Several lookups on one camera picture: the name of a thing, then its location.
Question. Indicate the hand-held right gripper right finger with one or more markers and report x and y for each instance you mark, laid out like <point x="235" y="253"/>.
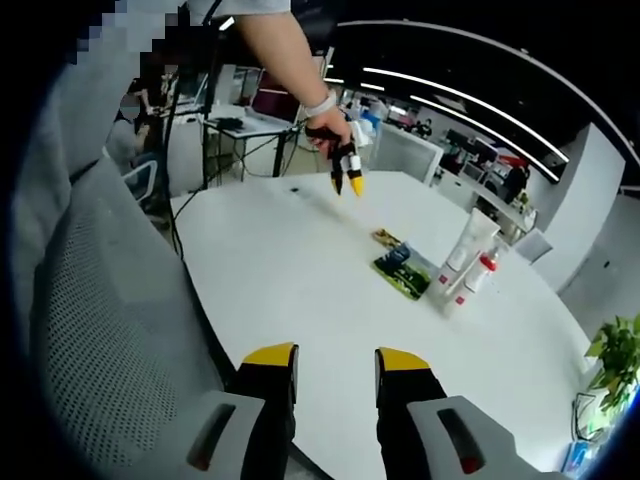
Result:
<point x="405" y="385"/>

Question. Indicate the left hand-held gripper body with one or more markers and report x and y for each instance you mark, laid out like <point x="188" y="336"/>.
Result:
<point x="354" y="160"/>

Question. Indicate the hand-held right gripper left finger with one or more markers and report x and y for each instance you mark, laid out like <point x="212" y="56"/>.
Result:
<point x="265" y="390"/>

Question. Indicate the gold foil packet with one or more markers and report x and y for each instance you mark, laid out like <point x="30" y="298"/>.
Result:
<point x="385" y="237"/>

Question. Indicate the small skincare bottle red label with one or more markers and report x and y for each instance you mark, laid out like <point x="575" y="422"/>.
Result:
<point x="459" y="300"/>
<point x="442" y="280"/>

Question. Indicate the green packet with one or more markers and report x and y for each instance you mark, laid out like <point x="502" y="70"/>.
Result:
<point x="402" y="272"/>

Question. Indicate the white skincare tube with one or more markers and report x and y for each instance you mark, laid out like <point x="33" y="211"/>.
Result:
<point x="472" y="235"/>

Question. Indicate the white skincare bottle red collar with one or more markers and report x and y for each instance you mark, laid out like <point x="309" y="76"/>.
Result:
<point x="482" y="272"/>

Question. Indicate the person's left hand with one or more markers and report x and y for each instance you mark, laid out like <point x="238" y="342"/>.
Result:
<point x="330" y="130"/>

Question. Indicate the blue box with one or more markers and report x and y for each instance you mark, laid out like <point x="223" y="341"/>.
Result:
<point x="372" y="120"/>

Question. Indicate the frosted white partition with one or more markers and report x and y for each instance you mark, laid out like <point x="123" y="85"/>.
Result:
<point x="410" y="152"/>

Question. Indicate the white wristband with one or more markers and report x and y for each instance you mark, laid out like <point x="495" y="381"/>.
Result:
<point x="321" y="104"/>

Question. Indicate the monitor with dark red screen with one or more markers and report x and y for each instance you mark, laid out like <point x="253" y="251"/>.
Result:
<point x="274" y="100"/>

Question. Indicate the white desk with black legs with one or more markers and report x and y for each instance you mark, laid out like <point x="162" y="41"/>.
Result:
<point x="240" y="127"/>

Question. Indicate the white low shelf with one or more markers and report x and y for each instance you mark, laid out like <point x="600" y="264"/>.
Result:
<point x="505" y="215"/>

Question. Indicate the grey mesh office chair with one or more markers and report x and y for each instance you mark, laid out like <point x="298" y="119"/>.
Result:
<point x="115" y="325"/>

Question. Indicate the blue packet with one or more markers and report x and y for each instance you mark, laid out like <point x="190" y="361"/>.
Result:
<point x="580" y="457"/>

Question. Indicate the white office chair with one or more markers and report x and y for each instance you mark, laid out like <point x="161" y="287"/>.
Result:
<point x="140" y="182"/>

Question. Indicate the potted green plant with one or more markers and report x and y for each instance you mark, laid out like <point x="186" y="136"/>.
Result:
<point x="617" y="355"/>

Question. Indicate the person's grey shirt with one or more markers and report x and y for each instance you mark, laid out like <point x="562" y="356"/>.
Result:
<point x="55" y="150"/>

